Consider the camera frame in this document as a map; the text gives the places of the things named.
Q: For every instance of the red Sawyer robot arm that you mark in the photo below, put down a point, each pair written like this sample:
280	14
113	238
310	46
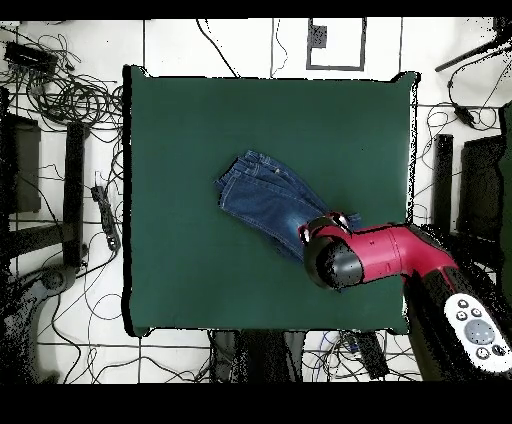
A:
384	252

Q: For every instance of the dark green table cloth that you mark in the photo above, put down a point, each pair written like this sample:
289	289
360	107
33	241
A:
507	200
340	140

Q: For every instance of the dark wheeled stand base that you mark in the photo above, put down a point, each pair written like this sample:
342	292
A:
52	278

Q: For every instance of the black frame leg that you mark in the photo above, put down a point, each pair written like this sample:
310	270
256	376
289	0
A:
443	184
74	192

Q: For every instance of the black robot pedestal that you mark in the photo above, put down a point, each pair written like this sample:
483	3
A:
256	356

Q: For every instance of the black power strip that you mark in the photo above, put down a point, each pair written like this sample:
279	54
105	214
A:
106	216
372	356

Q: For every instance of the blue denim jeans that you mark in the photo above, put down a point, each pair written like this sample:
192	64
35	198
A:
264	196

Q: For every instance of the dark flat panel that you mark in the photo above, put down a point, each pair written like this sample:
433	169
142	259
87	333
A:
480	184
26	168

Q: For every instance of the black power adapter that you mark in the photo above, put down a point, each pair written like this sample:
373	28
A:
464	114

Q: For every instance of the black tripod pole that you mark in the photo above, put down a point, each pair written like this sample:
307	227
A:
464	56

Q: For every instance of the grey square floor frame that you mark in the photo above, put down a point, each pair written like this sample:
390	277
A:
363	48

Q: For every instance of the black electronics box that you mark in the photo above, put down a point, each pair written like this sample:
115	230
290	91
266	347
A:
28	56

